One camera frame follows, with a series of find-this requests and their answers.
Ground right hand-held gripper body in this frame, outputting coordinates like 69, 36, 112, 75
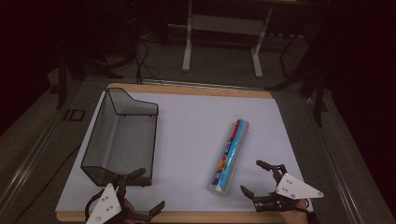
252, 163, 325, 214

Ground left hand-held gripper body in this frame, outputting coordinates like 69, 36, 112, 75
84, 173, 151, 224

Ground person's left hand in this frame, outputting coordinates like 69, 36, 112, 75
122, 199, 138, 224

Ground person's right hand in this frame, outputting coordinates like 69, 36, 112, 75
277, 200, 313, 224

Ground blue wrapped roll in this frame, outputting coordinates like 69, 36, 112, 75
207, 119, 250, 197

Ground white sheet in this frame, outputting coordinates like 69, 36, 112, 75
55, 91, 314, 214

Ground black square floor plate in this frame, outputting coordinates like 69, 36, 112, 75
63, 108, 86, 122

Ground black metal stand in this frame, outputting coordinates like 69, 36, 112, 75
54, 43, 125, 110
266, 31, 332, 127

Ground black wire mesh basket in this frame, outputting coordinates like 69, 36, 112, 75
79, 87, 160, 189

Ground metal floor rail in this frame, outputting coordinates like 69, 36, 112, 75
0, 106, 68, 216
303, 95, 367, 224

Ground black floor cable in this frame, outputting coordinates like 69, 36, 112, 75
12, 145, 82, 224

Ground black cables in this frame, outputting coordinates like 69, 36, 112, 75
134, 38, 163, 86

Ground white metal desk frame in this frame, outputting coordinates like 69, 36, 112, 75
181, 0, 276, 79

